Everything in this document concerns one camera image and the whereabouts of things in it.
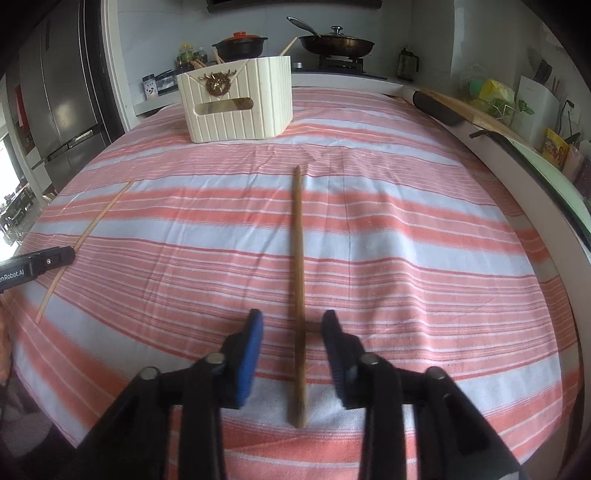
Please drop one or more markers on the black frying pan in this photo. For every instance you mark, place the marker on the black frying pan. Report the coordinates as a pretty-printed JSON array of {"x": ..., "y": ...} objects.
[{"x": 337, "y": 46}]

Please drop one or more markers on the glass pan lid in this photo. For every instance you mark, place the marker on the glass pan lid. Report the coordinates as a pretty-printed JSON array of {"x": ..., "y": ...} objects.
[{"x": 338, "y": 31}]

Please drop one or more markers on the black pot with red lid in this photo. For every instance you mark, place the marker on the black pot with red lid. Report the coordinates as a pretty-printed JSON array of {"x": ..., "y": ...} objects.
[{"x": 240, "y": 46}]

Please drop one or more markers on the white spice jar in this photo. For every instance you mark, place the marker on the white spice jar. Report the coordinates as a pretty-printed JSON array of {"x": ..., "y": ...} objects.
[{"x": 149, "y": 87}]

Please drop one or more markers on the person's left forearm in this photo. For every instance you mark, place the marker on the person's left forearm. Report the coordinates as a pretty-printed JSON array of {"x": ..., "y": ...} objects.
[{"x": 3, "y": 341}]

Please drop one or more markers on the white kitchen counter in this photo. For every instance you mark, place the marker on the white kitchen counter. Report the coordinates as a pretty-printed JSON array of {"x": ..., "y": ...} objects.
[{"x": 152, "y": 106}]

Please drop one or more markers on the pink striped tablecloth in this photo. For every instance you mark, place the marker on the pink striped tablecloth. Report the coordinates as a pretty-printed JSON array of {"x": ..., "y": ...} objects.
[{"x": 392, "y": 230}]

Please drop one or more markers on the glass french press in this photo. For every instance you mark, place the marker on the glass french press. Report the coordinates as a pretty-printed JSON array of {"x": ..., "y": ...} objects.
[{"x": 408, "y": 64}]

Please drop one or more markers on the yellow snack packet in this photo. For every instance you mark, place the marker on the yellow snack packet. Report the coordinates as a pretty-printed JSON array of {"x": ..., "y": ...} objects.
[{"x": 554, "y": 147}]

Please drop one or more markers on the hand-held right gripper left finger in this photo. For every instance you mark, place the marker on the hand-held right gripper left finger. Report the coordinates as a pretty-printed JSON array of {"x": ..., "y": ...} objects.
[{"x": 249, "y": 355}]

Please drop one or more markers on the clear seasoning box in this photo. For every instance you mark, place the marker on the clear seasoning box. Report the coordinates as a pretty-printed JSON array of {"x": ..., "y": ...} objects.
[{"x": 166, "y": 83}]

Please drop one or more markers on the wooden cutting board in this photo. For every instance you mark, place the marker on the wooden cutting board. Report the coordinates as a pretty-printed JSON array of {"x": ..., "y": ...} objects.
[{"x": 461, "y": 107}]

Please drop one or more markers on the yellow capped oil bottle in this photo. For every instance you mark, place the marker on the yellow capped oil bottle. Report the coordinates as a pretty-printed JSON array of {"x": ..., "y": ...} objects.
[{"x": 185, "y": 57}]

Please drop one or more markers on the white knife block box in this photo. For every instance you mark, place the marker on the white knife block box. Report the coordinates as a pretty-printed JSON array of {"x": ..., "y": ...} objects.
[{"x": 535, "y": 110}]

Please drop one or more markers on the cream ribbed utensil holder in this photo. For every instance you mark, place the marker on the cream ribbed utensil holder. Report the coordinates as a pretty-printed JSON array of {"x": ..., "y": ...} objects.
[{"x": 240, "y": 120}]

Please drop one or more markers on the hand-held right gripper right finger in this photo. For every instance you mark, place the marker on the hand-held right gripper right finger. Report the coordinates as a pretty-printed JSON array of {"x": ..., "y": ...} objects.
[{"x": 334, "y": 355}]

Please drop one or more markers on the dark sauce bottle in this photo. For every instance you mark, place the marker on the dark sauce bottle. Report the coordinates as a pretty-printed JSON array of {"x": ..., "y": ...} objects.
[{"x": 202, "y": 54}]

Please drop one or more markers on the grey steel refrigerator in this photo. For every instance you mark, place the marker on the grey steel refrigerator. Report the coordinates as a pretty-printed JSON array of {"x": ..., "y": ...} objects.
[{"x": 64, "y": 92}]

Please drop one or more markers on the black gas stove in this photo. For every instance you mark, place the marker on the black gas stove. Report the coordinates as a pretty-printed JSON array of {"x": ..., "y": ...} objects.
[{"x": 341, "y": 64}]

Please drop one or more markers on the yellow green plastic bag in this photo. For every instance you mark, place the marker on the yellow green plastic bag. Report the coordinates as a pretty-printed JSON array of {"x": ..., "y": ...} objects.
[{"x": 494, "y": 90}]

